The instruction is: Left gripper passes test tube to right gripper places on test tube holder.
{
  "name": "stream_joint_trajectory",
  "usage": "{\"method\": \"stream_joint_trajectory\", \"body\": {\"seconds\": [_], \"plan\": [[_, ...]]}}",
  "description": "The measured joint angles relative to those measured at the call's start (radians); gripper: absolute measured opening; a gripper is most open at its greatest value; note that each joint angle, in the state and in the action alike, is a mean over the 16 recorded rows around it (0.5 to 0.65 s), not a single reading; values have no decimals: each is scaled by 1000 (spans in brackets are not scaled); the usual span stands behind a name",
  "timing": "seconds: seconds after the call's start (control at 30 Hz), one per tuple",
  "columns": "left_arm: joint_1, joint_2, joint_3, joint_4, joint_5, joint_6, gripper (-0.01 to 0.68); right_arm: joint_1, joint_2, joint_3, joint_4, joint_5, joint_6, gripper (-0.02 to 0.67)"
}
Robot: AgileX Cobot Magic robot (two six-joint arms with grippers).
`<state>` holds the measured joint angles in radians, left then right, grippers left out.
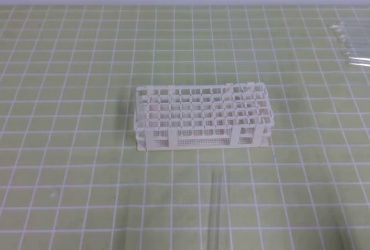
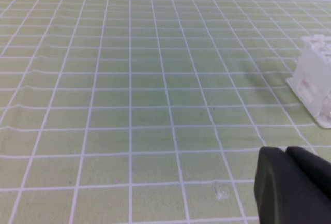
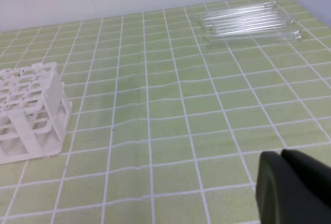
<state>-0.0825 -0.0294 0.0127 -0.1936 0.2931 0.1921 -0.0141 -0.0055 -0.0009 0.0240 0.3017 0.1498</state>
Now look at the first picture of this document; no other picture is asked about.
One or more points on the clear glass test tube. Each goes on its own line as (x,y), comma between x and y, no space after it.
(214,222)

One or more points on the white plastic test tube rack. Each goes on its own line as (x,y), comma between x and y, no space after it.
(190,117)

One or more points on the green grid tablecloth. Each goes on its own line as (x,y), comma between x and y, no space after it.
(72,178)

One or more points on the clear test tube bottom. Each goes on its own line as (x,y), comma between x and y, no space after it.
(359,61)

